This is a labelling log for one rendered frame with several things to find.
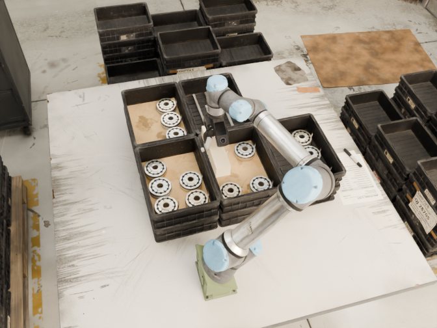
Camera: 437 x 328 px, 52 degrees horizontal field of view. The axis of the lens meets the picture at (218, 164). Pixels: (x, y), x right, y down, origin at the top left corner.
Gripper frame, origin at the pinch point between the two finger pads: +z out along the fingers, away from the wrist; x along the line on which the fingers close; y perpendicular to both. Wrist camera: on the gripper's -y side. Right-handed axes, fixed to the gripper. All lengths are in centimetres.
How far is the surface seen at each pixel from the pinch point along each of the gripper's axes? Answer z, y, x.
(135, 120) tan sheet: 26, 49, 29
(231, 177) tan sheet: 25.8, 1.6, -9.1
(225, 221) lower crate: 34.7, -15.5, -1.8
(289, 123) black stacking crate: 20, 23, -46
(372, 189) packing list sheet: 39, -13, -80
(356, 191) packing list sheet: 39, -12, -71
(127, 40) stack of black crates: 60, 166, 20
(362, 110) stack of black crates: 82, 78, -134
